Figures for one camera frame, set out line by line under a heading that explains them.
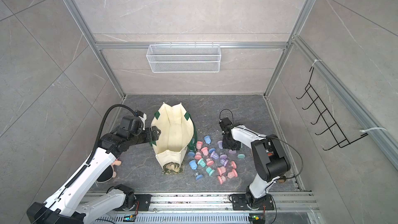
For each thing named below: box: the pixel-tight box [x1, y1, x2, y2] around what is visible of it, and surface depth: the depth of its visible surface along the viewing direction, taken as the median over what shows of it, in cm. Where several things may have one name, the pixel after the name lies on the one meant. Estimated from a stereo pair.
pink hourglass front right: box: [226, 168, 238, 179], surface depth 82 cm
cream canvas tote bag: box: [149, 102, 198, 170], surface depth 87 cm
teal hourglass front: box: [205, 166, 216, 177], surface depth 82 cm
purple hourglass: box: [217, 140, 224, 150], surface depth 92 cm
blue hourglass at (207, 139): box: [203, 135, 212, 145], surface depth 95 cm
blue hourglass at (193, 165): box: [188, 159, 198, 171], surface depth 85 cm
